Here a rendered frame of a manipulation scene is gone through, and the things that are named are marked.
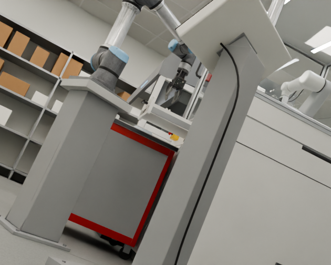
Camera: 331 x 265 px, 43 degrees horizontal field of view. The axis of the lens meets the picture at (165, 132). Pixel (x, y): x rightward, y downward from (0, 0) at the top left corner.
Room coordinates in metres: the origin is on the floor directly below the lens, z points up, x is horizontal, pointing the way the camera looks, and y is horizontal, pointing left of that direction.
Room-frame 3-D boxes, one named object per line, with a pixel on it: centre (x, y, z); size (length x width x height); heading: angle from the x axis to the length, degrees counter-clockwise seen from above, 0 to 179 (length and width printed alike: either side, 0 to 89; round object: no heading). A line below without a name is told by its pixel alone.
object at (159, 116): (2.52, -0.04, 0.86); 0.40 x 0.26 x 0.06; 101
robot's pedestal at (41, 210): (2.10, 0.40, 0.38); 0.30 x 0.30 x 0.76; 38
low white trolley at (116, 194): (2.89, 0.23, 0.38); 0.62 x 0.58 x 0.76; 11
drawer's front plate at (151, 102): (2.48, 0.16, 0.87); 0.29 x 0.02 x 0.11; 11
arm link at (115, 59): (2.10, 0.39, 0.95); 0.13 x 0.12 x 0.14; 32
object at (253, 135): (2.60, -0.63, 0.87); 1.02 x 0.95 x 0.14; 11
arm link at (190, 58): (2.45, 0.05, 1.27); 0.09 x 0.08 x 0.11; 122
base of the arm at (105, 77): (2.10, 0.39, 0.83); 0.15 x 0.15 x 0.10
